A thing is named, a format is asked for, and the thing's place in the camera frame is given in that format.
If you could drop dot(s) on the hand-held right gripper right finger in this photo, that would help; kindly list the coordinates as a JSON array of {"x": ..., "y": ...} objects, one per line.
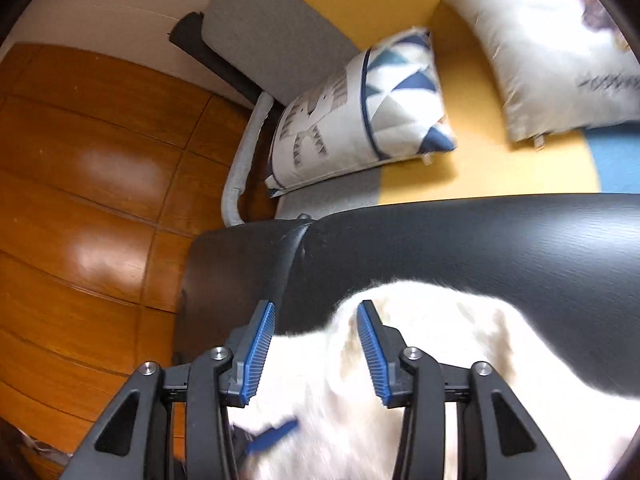
[{"x": 375, "y": 355}]

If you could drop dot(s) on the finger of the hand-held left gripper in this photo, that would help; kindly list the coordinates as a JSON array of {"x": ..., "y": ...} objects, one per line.
[{"x": 272, "y": 436}]

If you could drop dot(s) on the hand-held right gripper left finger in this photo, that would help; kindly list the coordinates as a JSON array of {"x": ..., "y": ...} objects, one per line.
[{"x": 255, "y": 355}]

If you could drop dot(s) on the cream knit sweater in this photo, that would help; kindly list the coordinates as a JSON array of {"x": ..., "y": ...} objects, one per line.
[{"x": 450, "y": 385}]

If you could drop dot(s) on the grey yellow blue sofa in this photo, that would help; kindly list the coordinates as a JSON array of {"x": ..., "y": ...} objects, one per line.
[{"x": 475, "y": 170}]

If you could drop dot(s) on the triangle print pillow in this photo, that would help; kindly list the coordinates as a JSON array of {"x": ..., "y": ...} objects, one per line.
[{"x": 340, "y": 115}]

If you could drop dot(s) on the deer print pillow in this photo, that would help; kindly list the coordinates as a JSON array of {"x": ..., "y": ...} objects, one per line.
[{"x": 540, "y": 60}]

